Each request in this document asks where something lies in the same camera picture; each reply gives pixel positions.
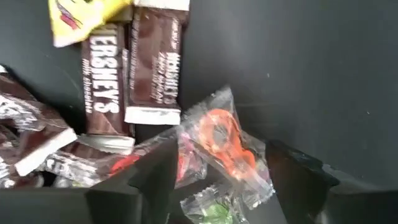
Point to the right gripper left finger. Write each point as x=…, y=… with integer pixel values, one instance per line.
x=118, y=205

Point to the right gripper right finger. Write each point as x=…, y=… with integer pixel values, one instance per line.
x=304, y=193

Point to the yellow Sour Patch packet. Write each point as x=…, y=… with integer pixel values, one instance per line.
x=77, y=18

